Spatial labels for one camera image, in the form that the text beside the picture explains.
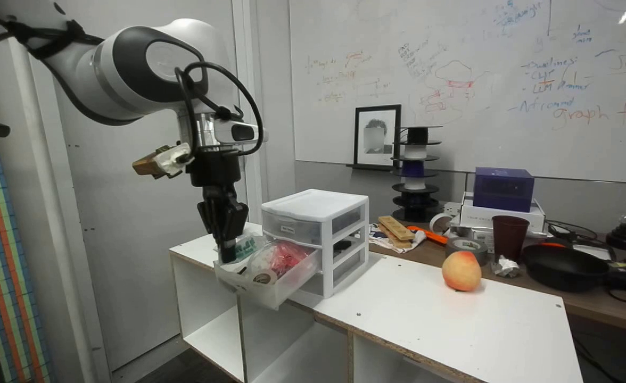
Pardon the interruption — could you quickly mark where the white pvc pole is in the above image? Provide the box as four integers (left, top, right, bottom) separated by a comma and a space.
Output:
0, 0, 111, 383

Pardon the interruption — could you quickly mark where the black frying pan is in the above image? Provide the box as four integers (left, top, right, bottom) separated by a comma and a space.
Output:
522, 242, 612, 293

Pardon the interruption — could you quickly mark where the whiteboard with writing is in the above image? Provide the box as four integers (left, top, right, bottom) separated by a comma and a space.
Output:
288, 0, 626, 186

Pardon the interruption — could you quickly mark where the white cardboard box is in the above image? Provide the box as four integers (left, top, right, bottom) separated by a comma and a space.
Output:
460, 198, 546, 236

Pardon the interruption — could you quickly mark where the colourful striped panel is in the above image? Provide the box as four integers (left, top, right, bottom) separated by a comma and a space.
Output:
0, 65, 51, 383

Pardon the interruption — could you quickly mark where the crumpled white wrapper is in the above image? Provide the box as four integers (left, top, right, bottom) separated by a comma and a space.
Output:
494, 252, 523, 278

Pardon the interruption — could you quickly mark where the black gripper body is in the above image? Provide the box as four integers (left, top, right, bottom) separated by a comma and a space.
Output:
183, 150, 251, 242

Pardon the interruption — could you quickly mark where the wooden brush block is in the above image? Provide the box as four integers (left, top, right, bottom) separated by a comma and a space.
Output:
374, 213, 417, 247

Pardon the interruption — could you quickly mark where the clear plastic drawer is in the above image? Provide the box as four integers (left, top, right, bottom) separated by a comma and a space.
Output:
212, 236, 321, 313

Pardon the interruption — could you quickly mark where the dark red cup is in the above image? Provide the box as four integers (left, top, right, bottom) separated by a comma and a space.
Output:
492, 214, 530, 263

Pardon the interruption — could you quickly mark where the purple box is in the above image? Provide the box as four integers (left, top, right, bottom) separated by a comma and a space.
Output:
472, 165, 537, 213

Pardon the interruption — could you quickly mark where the white plastic drawer unit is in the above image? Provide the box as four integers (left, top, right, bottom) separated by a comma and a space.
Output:
260, 186, 371, 298

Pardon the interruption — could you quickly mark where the bag with red contents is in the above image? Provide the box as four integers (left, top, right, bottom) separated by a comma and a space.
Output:
266, 241, 309, 278

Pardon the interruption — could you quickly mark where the orange handled tool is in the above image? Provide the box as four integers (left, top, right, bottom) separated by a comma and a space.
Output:
404, 223, 450, 247

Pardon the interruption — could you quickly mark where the black framed picture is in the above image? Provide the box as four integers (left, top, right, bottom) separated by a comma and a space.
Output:
350, 103, 403, 170

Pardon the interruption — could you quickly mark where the grey round bowl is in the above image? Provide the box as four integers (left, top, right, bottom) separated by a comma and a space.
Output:
446, 236, 492, 261

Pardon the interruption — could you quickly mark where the black spool stack stand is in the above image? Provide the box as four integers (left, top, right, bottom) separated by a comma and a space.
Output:
389, 123, 442, 223

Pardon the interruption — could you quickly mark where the white shelf table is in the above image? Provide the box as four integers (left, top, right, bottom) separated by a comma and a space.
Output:
167, 221, 586, 383

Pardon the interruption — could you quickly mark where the orange peach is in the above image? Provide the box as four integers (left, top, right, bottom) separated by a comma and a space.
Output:
440, 248, 483, 293

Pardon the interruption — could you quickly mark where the wrist mounted camera box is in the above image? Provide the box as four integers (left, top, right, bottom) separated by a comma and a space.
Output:
130, 141, 196, 180

